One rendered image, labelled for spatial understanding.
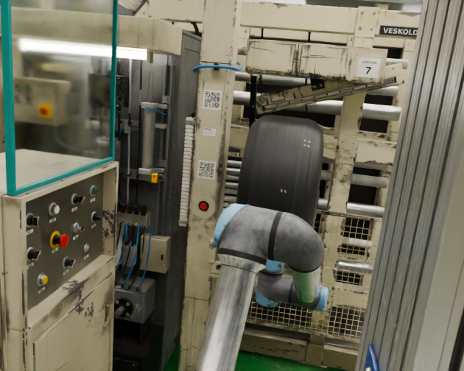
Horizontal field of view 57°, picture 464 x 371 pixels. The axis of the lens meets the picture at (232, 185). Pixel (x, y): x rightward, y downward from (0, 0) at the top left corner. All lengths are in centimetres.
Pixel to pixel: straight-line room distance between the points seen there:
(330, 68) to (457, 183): 163
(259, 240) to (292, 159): 67
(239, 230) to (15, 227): 56
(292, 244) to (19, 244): 68
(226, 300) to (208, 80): 103
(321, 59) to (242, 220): 115
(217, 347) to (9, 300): 59
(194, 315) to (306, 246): 116
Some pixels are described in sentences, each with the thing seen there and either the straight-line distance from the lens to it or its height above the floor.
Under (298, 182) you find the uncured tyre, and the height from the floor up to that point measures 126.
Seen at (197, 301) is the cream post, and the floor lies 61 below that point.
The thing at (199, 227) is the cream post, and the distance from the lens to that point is 188.
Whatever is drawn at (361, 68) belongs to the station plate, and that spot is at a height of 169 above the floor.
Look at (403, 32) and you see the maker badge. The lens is 235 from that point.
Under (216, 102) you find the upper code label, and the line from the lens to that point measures 177.
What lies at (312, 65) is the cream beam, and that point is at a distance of 199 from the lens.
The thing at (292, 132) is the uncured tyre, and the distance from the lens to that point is 166.
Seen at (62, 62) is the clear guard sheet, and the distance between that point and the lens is 132.
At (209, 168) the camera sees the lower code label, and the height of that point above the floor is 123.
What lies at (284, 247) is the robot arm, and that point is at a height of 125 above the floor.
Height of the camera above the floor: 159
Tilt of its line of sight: 14 degrees down
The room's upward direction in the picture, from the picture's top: 5 degrees clockwise
